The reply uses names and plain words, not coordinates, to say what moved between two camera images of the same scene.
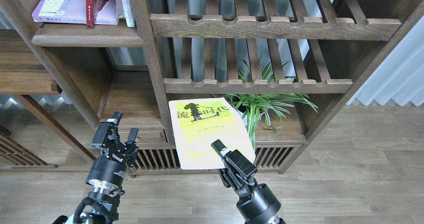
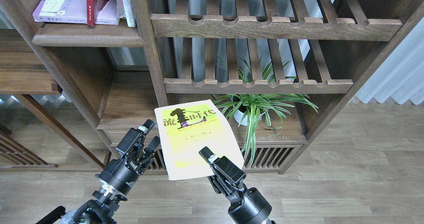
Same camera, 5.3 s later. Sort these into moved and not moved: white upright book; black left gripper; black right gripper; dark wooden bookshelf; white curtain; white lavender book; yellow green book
Moved: black left gripper; black right gripper; yellow green book
Not moved: dark wooden bookshelf; white upright book; white lavender book; white curtain
